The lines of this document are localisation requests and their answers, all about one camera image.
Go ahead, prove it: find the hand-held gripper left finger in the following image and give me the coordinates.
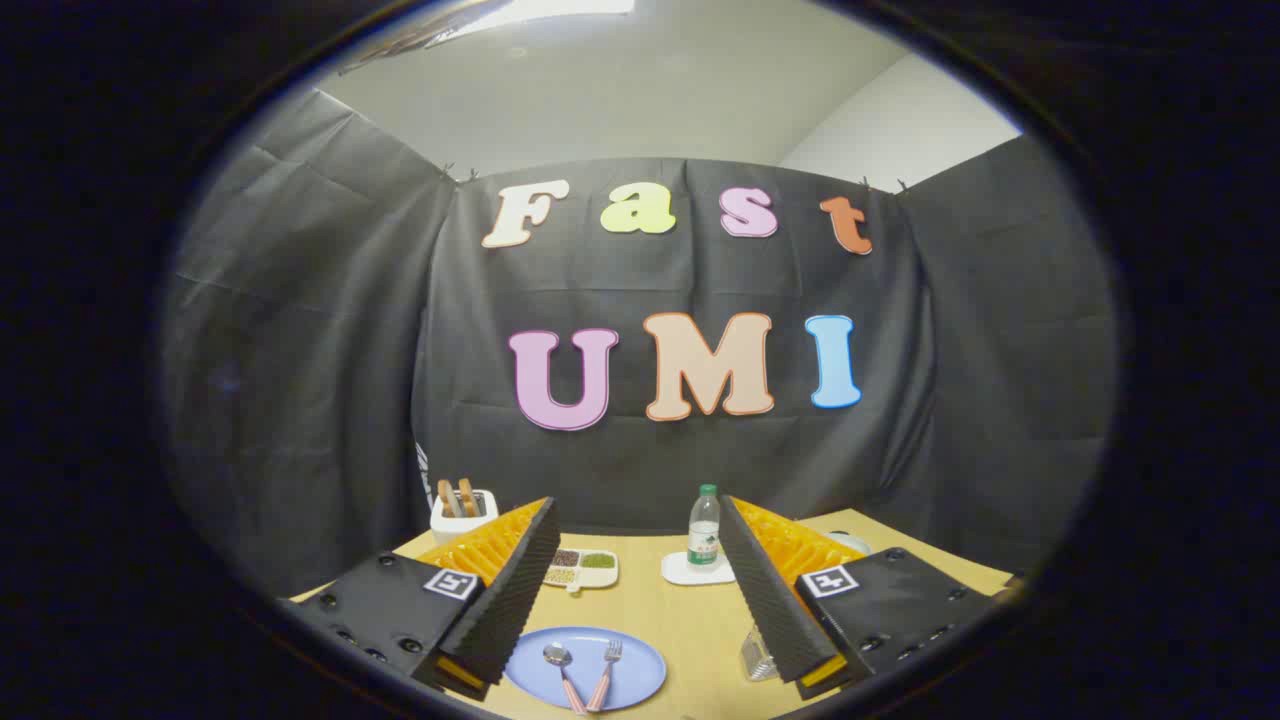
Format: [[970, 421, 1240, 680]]
[[290, 497, 561, 701]]

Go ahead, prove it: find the fork with red checked handle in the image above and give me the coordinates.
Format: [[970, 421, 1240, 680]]
[[587, 640, 624, 713]]

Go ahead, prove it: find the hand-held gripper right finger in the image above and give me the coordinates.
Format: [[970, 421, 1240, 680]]
[[718, 495, 1016, 701]]

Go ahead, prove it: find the spoon with red checked handle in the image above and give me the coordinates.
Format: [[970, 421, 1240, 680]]
[[543, 643, 589, 715]]

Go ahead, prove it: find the blue plate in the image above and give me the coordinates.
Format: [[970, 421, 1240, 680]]
[[503, 626, 668, 713]]

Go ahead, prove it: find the clear water bottle green cap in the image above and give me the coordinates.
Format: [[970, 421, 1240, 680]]
[[687, 484, 721, 566]]

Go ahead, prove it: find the white divided dish with beans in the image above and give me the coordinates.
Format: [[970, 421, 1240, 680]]
[[543, 548, 619, 593]]

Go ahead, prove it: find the metal cutlery holder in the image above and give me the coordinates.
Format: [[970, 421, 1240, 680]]
[[740, 625, 781, 683]]

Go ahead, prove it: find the cream toaster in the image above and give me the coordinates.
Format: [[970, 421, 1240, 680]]
[[430, 488, 499, 546]]

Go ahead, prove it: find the white square coaster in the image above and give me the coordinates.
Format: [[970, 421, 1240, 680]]
[[661, 551, 738, 586]]

